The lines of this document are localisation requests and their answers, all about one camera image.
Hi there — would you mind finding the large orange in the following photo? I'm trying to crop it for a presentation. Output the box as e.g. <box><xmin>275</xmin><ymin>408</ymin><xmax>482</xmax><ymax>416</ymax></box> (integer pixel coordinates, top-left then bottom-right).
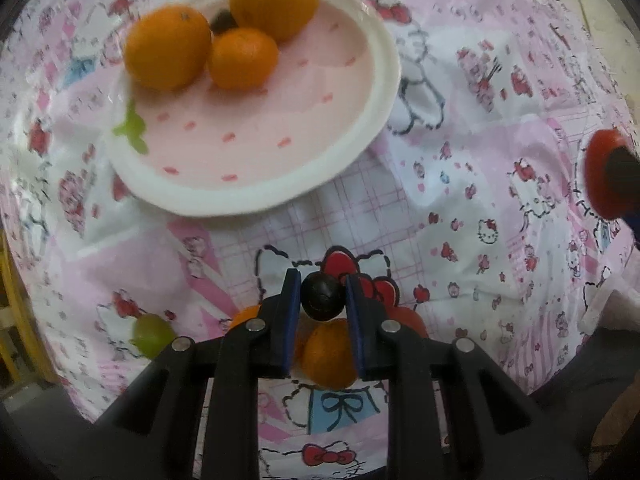
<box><xmin>229</xmin><ymin>0</ymin><xmax>320</xmax><ymax>44</ymax></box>
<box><xmin>124</xmin><ymin>4</ymin><xmax>213</xmax><ymax>92</ymax></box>

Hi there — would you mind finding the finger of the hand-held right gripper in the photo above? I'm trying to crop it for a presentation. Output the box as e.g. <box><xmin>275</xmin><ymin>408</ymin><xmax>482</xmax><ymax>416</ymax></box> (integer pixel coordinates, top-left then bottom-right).
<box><xmin>606</xmin><ymin>146</ymin><xmax>640</xmax><ymax>192</ymax></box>
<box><xmin>620</xmin><ymin>209</ymin><xmax>640</xmax><ymax>255</ymax></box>

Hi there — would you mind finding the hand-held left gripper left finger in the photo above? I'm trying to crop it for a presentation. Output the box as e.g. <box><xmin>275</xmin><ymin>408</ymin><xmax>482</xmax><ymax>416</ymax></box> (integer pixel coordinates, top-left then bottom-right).
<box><xmin>90</xmin><ymin>269</ymin><xmax>302</xmax><ymax>480</ymax></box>

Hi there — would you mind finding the dark grape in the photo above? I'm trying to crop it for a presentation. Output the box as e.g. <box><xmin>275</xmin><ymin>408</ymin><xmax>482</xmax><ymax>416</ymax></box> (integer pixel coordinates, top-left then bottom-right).
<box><xmin>300</xmin><ymin>272</ymin><xmax>346</xmax><ymax>322</ymax></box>
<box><xmin>209</xmin><ymin>8</ymin><xmax>238</xmax><ymax>32</ymax></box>

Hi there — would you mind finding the green grape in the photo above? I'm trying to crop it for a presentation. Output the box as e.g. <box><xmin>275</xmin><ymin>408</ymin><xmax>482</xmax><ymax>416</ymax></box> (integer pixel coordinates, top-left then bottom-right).
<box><xmin>131</xmin><ymin>312</ymin><xmax>176</xmax><ymax>359</ymax></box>

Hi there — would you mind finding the pink cartoon printed blanket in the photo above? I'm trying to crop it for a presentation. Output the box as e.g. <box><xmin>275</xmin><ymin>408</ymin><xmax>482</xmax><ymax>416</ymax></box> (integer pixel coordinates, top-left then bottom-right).
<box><xmin>0</xmin><ymin>0</ymin><xmax>640</xmax><ymax>480</ymax></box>

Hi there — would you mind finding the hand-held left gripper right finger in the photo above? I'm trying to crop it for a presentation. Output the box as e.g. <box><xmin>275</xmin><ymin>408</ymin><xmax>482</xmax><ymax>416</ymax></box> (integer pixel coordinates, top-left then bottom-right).
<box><xmin>345</xmin><ymin>273</ymin><xmax>587</xmax><ymax>480</ymax></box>

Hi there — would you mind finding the pink speckled plate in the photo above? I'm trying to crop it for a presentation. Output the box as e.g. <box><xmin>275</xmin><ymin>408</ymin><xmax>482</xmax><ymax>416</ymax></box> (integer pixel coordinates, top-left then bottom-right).
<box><xmin>102</xmin><ymin>0</ymin><xmax>401</xmax><ymax>217</ymax></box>

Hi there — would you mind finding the yellow wooden frame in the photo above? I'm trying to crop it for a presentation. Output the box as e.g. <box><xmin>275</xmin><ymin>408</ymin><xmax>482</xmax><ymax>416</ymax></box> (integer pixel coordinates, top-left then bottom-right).
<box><xmin>0</xmin><ymin>230</ymin><xmax>56</xmax><ymax>386</ymax></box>

